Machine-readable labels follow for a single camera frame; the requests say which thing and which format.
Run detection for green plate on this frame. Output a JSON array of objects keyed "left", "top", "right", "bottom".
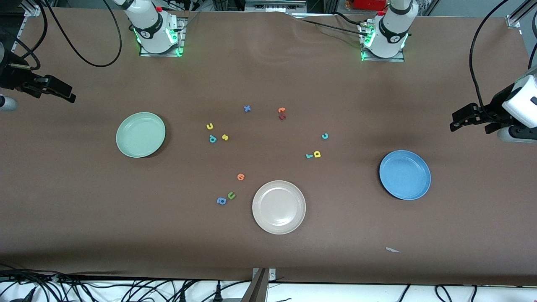
[{"left": 116, "top": 112, "right": 166, "bottom": 159}]

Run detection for brown table cover mat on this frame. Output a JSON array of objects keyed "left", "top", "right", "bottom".
[{"left": 0, "top": 6, "right": 537, "bottom": 286}]

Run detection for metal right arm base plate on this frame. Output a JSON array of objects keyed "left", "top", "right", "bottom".
[{"left": 139, "top": 17, "right": 188, "bottom": 57}]

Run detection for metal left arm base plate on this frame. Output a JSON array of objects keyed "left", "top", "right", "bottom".
[{"left": 360, "top": 23, "right": 405, "bottom": 62}]

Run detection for aluminium frame rail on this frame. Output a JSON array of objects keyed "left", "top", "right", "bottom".
[
  {"left": 506, "top": 0, "right": 537, "bottom": 29},
  {"left": 8, "top": 0, "right": 42, "bottom": 55}
]

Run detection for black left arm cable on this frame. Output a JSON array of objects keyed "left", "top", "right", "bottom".
[{"left": 469, "top": 0, "right": 537, "bottom": 120}]

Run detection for beige plate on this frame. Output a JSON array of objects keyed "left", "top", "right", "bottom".
[{"left": 252, "top": 180, "right": 307, "bottom": 235}]

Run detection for red box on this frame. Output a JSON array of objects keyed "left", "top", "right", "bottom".
[{"left": 352, "top": 0, "right": 387, "bottom": 11}]

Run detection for blue plate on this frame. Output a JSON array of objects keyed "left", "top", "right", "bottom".
[{"left": 379, "top": 150, "right": 432, "bottom": 200}]

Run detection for grey metal equipment box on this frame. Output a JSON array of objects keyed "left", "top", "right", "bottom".
[{"left": 245, "top": 0, "right": 307, "bottom": 13}]

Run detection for tangled black cables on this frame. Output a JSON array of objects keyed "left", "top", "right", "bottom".
[{"left": 0, "top": 263, "right": 252, "bottom": 302}]

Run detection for aluminium profile post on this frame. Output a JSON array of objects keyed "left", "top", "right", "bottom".
[{"left": 241, "top": 268, "right": 270, "bottom": 302}]

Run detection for thin black base cable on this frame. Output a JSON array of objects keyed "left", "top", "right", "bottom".
[
  {"left": 294, "top": 12, "right": 370, "bottom": 38},
  {"left": 175, "top": 9, "right": 203, "bottom": 32}
]

